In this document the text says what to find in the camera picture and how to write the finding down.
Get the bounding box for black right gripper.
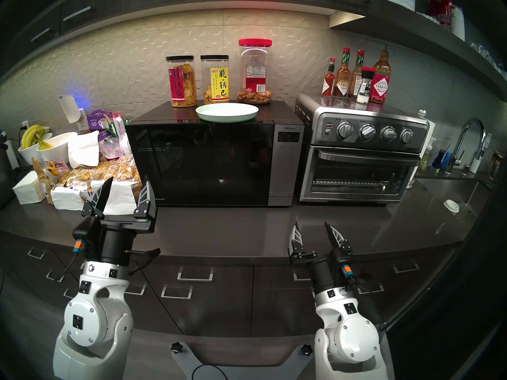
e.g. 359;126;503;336
288;222;352;296

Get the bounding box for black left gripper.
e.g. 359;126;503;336
81;177;158;266

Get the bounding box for light green plate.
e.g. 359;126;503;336
196;103;259;123

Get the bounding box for black microwave oven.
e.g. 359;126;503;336
125;101;305;208

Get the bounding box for large white draped napkin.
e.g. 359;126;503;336
91;180;139;216

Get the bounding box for white box French flag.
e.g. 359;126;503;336
79;189;102;206

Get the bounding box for wrapped pastries pile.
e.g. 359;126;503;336
59;154;144;198

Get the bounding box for clear pink plastic bag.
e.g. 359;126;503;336
99;136;126;160

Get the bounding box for small white draped napkin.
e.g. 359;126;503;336
51;185;88;211

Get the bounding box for white paper bag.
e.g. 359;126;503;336
68;130;100;169

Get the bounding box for pink snack packet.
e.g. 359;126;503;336
47;158;71;175

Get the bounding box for green red tea packets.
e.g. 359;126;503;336
103;112;128;139

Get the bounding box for stainless steel toaster oven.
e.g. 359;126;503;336
295;93;430;205

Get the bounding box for large white bowl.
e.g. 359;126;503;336
36;132;78;165

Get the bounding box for brown snack packet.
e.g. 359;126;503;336
31;157;56;205

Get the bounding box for purple snack bag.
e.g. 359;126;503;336
86;110;114;142

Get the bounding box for white napkin stack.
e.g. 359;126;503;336
12;170;46;205

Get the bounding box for bananas in white bowl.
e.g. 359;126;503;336
18;133;54;165

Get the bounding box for yellow banana bunch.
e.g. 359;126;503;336
21;124;53;150

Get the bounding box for dark lower drawer cabinet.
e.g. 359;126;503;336
0;229;464;344

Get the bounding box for black countertop appliance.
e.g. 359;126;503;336
0;144;17;210

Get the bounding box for snack jar pink label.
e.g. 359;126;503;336
166;55;197;108

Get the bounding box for clear dish soap bottle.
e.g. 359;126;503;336
418;137;436;172

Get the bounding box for stainless steel sink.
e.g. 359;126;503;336
415;177;492;226

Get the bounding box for snack jar yellow label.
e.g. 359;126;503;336
200;55;230;107

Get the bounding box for small red hot sauce bottle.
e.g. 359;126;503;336
322;57;336;97

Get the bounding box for white paper towel roll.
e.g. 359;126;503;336
407;120;436;189

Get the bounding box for brown sauce bottle Tabasco label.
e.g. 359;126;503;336
334;47;351;99

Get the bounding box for large orange Tabasco bottle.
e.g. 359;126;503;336
369;46;392;104

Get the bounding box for clear jar red lid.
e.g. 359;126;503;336
237;38;273;105

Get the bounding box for brown bottle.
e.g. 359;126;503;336
488;151;504;182

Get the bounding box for chrome kitchen faucet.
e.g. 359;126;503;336
445;118;487;176

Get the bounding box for red cup stack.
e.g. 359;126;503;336
429;0;454;31

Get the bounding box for white cup stack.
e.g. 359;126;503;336
451;5;466;42

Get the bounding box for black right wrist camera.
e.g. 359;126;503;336
331;247;356;292

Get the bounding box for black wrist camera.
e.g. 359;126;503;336
331;247;356;292
72;216;101;262

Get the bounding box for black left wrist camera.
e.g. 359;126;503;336
72;216;101;262

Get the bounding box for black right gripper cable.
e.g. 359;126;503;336
349;273;374;293

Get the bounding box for thin black camera cable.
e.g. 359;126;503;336
59;249;86;283

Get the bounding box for white plug-in wall device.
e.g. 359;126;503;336
58;95;82;124

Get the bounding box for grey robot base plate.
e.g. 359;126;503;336
171;344;314;380

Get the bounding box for black base cable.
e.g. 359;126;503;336
192;364;229;380

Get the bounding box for dark wall shelf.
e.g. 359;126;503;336
328;9;507;103

